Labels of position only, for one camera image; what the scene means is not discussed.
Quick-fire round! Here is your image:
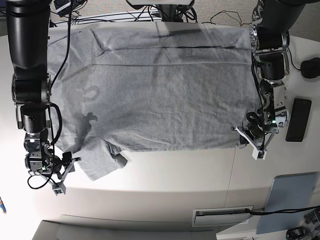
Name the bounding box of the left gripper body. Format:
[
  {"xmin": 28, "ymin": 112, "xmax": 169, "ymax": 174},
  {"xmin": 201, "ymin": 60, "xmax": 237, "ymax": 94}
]
[{"xmin": 230, "ymin": 110, "xmax": 289, "ymax": 160}]

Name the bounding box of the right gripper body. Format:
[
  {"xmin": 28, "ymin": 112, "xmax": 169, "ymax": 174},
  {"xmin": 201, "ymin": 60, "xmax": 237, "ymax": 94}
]
[{"xmin": 23, "ymin": 136, "xmax": 81, "ymax": 195}]

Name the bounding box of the grey T-shirt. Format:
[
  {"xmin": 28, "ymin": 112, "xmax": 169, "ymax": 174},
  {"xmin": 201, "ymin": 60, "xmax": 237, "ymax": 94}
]
[{"xmin": 47, "ymin": 27, "xmax": 260, "ymax": 181}]

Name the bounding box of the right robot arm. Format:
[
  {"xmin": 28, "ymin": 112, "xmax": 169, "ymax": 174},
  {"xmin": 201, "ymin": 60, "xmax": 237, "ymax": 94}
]
[{"xmin": 5, "ymin": 0, "xmax": 80, "ymax": 195}]

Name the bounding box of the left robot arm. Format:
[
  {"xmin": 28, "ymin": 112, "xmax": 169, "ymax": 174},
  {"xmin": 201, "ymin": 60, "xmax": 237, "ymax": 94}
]
[{"xmin": 232, "ymin": 0, "xmax": 309, "ymax": 160}]

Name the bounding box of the black smartphone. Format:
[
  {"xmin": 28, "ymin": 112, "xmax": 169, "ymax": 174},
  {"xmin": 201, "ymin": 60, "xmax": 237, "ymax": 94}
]
[{"xmin": 285, "ymin": 98, "xmax": 312, "ymax": 143}]

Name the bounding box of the orange blue tool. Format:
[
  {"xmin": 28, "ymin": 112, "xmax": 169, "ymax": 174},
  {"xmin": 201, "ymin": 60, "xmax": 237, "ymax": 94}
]
[{"xmin": 0, "ymin": 198, "xmax": 7, "ymax": 215}]

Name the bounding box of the grey blue tablet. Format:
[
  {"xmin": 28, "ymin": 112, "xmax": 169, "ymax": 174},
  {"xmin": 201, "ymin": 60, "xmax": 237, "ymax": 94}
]
[{"xmin": 256, "ymin": 172, "xmax": 318, "ymax": 235}]

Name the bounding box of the black computer mouse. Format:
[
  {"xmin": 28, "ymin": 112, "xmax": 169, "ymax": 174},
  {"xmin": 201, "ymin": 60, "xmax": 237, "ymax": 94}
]
[{"xmin": 300, "ymin": 57, "xmax": 320, "ymax": 79}]

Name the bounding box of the black cable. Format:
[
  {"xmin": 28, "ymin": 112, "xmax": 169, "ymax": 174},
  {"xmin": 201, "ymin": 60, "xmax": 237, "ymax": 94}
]
[{"xmin": 246, "ymin": 205, "xmax": 320, "ymax": 216}]

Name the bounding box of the white cable tray slot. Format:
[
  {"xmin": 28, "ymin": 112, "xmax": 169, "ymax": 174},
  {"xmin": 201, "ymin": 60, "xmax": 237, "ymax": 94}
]
[{"xmin": 191, "ymin": 206, "xmax": 253, "ymax": 228}]

